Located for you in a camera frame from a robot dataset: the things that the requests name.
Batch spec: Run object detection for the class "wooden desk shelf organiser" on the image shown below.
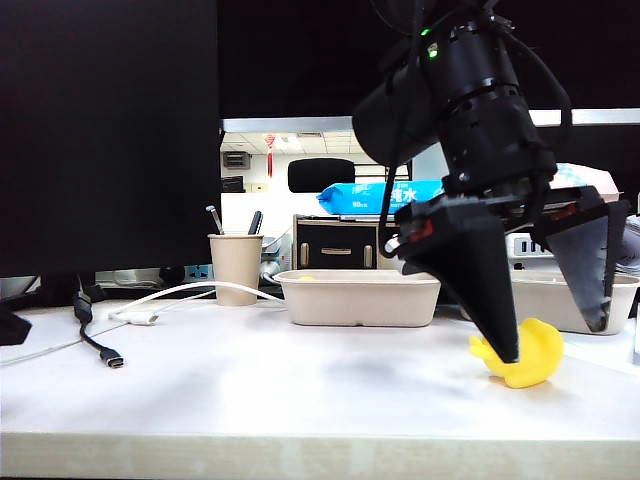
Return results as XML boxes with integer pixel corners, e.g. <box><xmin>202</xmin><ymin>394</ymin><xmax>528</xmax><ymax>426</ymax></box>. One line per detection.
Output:
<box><xmin>292</xmin><ymin>213</ymin><xmax>551</xmax><ymax>274</ymax></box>

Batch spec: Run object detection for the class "black monitor with silver edge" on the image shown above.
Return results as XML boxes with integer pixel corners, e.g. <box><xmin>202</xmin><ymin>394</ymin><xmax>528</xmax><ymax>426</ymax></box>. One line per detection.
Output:
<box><xmin>217</xmin><ymin>0</ymin><xmax>640</xmax><ymax>135</ymax></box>

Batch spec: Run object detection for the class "dark background screen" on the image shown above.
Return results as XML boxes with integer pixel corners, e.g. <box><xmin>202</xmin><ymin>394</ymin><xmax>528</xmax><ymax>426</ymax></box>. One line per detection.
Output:
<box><xmin>537</xmin><ymin>124</ymin><xmax>640</xmax><ymax>201</ymax></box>

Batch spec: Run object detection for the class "grey folded cloth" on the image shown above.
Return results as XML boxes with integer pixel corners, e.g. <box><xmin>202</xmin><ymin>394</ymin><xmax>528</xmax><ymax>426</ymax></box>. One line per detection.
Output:
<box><xmin>616</xmin><ymin>214</ymin><xmax>640</xmax><ymax>274</ymax></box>

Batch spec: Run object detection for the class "large black monitor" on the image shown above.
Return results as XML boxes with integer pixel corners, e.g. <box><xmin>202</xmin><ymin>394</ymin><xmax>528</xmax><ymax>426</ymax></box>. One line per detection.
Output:
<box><xmin>0</xmin><ymin>0</ymin><xmax>222</xmax><ymax>280</ymax></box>

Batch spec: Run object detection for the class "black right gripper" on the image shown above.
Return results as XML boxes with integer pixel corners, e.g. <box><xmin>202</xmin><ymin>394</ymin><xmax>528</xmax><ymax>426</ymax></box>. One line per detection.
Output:
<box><xmin>394</xmin><ymin>158</ymin><xmax>632</xmax><ymax>365</ymax></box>

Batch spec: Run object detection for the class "brown paper cup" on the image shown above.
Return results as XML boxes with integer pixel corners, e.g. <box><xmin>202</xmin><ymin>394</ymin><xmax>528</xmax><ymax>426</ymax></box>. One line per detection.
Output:
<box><xmin>207</xmin><ymin>233</ymin><xmax>265</xmax><ymax>308</ymax></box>

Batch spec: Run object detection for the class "blue wet wipes pack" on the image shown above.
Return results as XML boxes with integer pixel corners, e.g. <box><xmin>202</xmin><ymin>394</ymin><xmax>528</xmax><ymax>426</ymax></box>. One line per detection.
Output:
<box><xmin>315</xmin><ymin>180</ymin><xmax>447</xmax><ymax>218</ymax></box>

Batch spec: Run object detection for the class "black USB-C cable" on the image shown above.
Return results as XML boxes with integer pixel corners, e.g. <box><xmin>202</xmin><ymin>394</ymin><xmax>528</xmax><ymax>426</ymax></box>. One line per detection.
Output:
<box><xmin>72</xmin><ymin>273</ymin><xmax>127</xmax><ymax>373</ymax></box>

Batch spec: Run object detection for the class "blue white power socket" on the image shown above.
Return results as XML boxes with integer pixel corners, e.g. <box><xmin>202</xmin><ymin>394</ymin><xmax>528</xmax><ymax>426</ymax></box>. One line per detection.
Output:
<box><xmin>184</xmin><ymin>263</ymin><xmax>217</xmax><ymax>283</ymax></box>

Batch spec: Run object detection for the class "red hanging knot ornament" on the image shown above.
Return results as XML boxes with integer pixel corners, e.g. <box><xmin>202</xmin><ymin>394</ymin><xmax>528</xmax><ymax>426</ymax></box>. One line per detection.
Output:
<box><xmin>264</xmin><ymin>133</ymin><xmax>278</xmax><ymax>178</ymax></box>

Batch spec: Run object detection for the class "silver pen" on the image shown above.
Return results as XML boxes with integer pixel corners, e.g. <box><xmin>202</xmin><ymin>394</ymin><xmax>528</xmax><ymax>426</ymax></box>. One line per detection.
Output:
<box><xmin>204</xmin><ymin>205</ymin><xmax>226</xmax><ymax>236</ymax></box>

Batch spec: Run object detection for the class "beige paper pulp box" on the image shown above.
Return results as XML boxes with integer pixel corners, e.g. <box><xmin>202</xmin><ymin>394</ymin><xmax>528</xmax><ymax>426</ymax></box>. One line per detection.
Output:
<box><xmin>457</xmin><ymin>272</ymin><xmax>640</xmax><ymax>337</ymax></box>
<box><xmin>277</xmin><ymin>269</ymin><xmax>442</xmax><ymax>329</ymax></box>

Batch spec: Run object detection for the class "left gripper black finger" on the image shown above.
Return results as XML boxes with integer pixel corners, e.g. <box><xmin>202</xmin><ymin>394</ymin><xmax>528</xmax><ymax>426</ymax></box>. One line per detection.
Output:
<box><xmin>0</xmin><ymin>299</ymin><xmax>33</xmax><ymax>348</ymax></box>

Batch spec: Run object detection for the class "yellow rubber duck wide body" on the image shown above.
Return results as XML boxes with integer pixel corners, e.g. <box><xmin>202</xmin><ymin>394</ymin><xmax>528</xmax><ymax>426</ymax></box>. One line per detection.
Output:
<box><xmin>468</xmin><ymin>317</ymin><xmax>566</xmax><ymax>391</ymax></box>

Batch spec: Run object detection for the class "black office chair headrest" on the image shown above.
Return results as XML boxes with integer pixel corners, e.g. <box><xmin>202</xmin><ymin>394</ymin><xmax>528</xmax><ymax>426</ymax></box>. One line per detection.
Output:
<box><xmin>287</xmin><ymin>158</ymin><xmax>357</xmax><ymax>195</ymax></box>

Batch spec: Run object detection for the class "black monitor stand base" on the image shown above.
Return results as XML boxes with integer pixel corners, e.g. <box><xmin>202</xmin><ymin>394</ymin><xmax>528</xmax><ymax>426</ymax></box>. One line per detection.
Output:
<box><xmin>0</xmin><ymin>272</ymin><xmax>109</xmax><ymax>317</ymax></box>

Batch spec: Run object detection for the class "white USB power strip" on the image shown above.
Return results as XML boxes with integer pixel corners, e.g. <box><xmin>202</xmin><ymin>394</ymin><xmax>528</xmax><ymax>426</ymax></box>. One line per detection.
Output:
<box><xmin>505</xmin><ymin>233</ymin><xmax>552</xmax><ymax>259</ymax></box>

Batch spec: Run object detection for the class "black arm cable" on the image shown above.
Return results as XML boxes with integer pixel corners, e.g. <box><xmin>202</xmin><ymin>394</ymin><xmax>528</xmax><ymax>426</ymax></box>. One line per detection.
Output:
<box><xmin>369</xmin><ymin>0</ymin><xmax>427</xmax><ymax>260</ymax></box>
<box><xmin>499</xmin><ymin>27</ymin><xmax>575</xmax><ymax>229</ymax></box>

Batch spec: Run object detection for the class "thin white cable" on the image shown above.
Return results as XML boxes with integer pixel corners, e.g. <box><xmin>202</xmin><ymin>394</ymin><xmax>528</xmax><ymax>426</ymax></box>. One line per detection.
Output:
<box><xmin>0</xmin><ymin>322</ymin><xmax>126</xmax><ymax>369</ymax></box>

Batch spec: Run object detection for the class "white cable with flat connector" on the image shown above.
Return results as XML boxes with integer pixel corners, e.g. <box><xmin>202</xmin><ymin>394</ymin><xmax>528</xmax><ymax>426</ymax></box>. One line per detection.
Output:
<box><xmin>107</xmin><ymin>280</ymin><xmax>289</xmax><ymax>328</ymax></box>

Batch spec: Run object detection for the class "pink tissue pack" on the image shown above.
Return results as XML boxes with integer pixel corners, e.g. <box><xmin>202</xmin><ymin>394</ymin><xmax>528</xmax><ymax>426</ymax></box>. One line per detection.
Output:
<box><xmin>549</xmin><ymin>161</ymin><xmax>625</xmax><ymax>202</ymax></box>

